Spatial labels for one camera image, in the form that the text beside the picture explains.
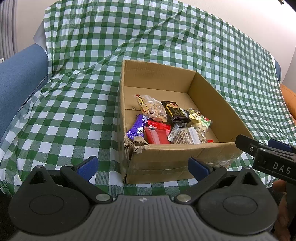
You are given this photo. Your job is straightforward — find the green label pastry packet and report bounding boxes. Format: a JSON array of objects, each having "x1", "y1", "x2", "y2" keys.
[{"x1": 191, "y1": 115, "x2": 212, "y2": 128}]

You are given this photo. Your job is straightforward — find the clear bag of nuts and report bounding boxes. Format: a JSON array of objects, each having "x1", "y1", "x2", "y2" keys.
[{"x1": 168, "y1": 126, "x2": 207, "y2": 145}]

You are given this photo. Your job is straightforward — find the black cracker packet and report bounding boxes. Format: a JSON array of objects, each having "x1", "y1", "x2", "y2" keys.
[{"x1": 161, "y1": 101, "x2": 190, "y2": 124}]

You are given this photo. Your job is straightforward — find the large red snack packet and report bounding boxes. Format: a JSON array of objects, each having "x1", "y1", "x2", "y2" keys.
[{"x1": 147, "y1": 120, "x2": 171, "y2": 132}]

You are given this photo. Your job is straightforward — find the small red foil packet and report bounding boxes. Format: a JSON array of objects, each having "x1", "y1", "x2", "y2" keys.
[{"x1": 144, "y1": 127, "x2": 170, "y2": 145}]

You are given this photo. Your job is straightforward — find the clear bag of biscuits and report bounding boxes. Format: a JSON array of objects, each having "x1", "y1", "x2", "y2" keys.
[{"x1": 135, "y1": 94, "x2": 168, "y2": 123}]

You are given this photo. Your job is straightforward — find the purple candy wrapper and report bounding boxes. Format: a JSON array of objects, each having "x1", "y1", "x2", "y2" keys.
[{"x1": 126, "y1": 114, "x2": 148, "y2": 141}]

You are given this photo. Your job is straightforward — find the gold foil snack packet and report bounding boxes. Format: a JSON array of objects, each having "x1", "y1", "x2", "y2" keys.
[{"x1": 187, "y1": 108, "x2": 203, "y2": 122}]

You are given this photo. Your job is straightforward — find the person's right hand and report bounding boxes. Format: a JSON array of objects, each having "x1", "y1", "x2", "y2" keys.
[{"x1": 273, "y1": 180, "x2": 295, "y2": 241}]

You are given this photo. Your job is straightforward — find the orange cushion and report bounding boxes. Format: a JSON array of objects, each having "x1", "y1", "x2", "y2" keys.
[{"x1": 280, "y1": 84, "x2": 296, "y2": 123}]

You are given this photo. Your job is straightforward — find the brown cardboard box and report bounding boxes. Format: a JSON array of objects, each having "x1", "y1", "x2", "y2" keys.
[{"x1": 117, "y1": 60, "x2": 251, "y2": 184}]

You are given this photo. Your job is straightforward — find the green white checkered cloth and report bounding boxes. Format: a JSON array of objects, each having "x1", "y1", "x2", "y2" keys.
[{"x1": 1, "y1": 1, "x2": 295, "y2": 196}]

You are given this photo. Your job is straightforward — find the grey curtain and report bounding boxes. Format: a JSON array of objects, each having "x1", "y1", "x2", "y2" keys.
[{"x1": 0, "y1": 0, "x2": 17, "y2": 60}]

